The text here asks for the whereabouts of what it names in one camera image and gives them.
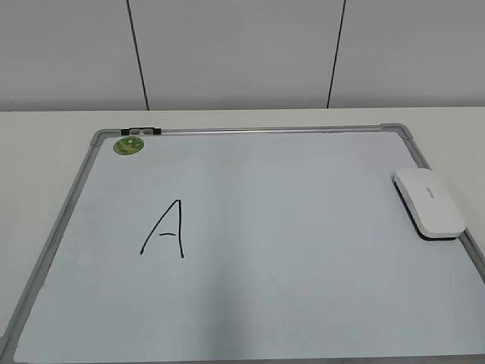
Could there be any white whiteboard eraser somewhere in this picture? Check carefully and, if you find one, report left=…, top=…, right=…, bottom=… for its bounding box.
left=393, top=168, right=466, bottom=240

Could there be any round green magnet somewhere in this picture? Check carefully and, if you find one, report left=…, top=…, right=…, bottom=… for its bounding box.
left=113, top=136, right=145, bottom=155

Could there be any black silver marker clip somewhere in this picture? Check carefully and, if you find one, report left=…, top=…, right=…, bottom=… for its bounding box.
left=120, top=127, right=161, bottom=136

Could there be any white magnetic whiteboard grey frame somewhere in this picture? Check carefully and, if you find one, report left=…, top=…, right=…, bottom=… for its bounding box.
left=1, top=124, right=484, bottom=363

